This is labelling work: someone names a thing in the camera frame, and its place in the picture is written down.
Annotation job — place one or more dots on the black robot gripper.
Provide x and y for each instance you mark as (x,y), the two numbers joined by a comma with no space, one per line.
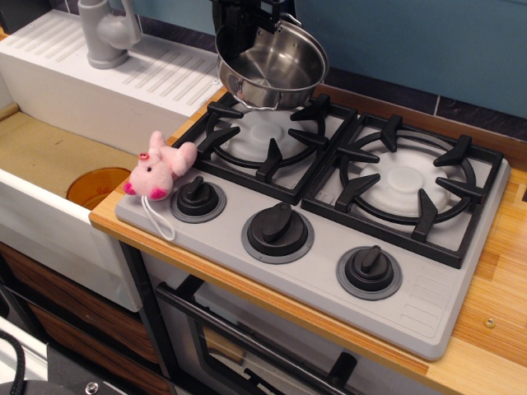
(236,23)

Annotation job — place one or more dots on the stainless steel pan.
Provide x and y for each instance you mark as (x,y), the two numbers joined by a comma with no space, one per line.
(279,72)

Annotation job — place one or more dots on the pink stuffed pig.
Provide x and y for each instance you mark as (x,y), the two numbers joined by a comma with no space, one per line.
(153,178)

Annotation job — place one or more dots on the black left stove knob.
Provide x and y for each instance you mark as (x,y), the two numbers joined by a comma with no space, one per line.
(198,202)

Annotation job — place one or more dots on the black stove knob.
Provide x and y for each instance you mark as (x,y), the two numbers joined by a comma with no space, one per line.
(198,202)
(278,235)
(369,273)

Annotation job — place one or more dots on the black middle stove knob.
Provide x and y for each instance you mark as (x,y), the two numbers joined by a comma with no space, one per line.
(278,235)

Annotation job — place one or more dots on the grey toy stove top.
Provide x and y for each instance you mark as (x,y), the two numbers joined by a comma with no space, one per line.
(419,317)

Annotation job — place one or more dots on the black right stove knob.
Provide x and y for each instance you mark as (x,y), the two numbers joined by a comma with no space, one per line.
(369,273)

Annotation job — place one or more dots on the white left burner cap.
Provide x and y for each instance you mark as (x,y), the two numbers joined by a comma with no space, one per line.
(258,128)

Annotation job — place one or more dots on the black left burner grate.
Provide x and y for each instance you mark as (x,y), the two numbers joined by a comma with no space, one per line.
(283,179)

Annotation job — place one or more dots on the black burner grate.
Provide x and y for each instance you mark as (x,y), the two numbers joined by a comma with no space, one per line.
(283,179)
(444,236)

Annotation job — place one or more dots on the grey toy faucet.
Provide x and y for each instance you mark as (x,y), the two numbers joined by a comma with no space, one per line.
(108,37)

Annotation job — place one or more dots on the white toy sink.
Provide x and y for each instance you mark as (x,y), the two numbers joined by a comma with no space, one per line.
(61,118)

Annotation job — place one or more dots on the orange plastic bowl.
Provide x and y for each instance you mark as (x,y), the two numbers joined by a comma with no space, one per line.
(93,187)

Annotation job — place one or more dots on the black right burner grate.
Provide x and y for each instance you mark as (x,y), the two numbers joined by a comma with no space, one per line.
(444,236)

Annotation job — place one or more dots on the toy oven door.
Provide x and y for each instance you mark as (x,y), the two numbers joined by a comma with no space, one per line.
(231,369)

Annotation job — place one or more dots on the wooden drawer cabinet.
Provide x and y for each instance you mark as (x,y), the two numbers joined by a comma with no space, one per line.
(82,323)

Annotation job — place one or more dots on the black oven door handle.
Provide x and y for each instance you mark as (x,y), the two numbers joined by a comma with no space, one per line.
(182,298)

